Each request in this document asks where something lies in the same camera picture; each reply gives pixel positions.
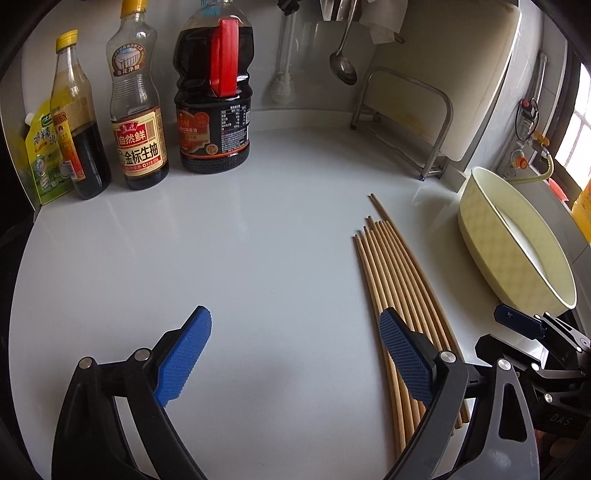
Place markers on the person right hand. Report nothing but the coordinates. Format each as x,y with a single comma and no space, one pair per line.
564,458

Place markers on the white hanging cloth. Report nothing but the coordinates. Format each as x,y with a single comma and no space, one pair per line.
384,19

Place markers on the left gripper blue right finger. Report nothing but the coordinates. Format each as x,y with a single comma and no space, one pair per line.
412,354

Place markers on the large dark soy sauce jug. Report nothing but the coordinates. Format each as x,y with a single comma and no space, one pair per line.
212,55

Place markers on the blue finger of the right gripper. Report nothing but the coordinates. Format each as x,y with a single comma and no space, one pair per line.
525,325
491,349

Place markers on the white cutting board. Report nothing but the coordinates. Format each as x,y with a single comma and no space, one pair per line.
460,47

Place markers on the metal ladle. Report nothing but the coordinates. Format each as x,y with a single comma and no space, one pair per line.
341,67

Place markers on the yellow cap vinegar bottle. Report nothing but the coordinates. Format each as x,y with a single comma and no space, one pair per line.
73,116

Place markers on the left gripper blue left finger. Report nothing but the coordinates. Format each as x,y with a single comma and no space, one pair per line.
181,355

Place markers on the clear soy sauce bottle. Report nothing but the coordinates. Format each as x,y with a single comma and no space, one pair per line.
135,114

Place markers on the wooden chopstick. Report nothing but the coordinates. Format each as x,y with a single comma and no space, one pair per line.
386,290
386,216
405,410
398,413
415,295
433,303
418,316
425,299

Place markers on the large cream round basin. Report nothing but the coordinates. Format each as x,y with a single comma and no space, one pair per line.
514,248

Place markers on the pink soap dish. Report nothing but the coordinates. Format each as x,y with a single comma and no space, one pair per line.
557,191

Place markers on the yellow oil jug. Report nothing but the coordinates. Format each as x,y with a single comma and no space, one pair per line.
581,212

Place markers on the metal cutting board rack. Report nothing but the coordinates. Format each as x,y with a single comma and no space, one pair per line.
409,115

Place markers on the green yellow seasoning pouch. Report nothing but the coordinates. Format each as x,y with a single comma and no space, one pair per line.
50,177

